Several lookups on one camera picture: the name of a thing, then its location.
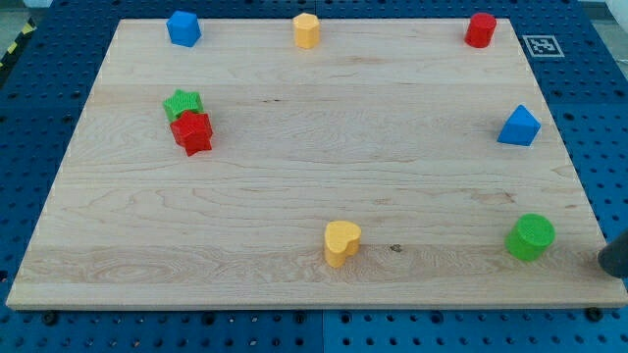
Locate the white fiducial marker tag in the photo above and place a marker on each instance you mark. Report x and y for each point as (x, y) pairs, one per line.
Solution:
(542, 46)

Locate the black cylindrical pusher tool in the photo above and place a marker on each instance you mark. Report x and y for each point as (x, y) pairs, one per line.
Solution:
(613, 257)

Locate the green star block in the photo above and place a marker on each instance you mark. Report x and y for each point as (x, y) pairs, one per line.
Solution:
(182, 101)

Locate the blue cube block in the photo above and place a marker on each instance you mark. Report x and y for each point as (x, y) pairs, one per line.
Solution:
(183, 28)

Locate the red cylinder block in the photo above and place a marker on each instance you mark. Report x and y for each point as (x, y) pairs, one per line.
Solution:
(480, 30)

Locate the green cylinder block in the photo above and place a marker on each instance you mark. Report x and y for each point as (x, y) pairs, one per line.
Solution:
(530, 237)

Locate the yellow hexagon block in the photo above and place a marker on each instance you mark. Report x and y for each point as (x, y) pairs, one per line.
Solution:
(306, 30)

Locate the black yellow hazard tape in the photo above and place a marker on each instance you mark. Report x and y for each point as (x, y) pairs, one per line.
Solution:
(17, 47)

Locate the red star block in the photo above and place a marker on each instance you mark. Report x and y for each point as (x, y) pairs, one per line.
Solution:
(192, 131)

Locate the wooden board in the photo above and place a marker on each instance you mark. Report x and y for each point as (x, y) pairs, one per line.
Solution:
(389, 124)

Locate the yellow heart block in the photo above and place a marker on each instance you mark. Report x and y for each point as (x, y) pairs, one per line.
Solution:
(341, 240)

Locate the blue triangle block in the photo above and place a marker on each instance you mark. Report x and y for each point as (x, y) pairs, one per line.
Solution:
(520, 128)

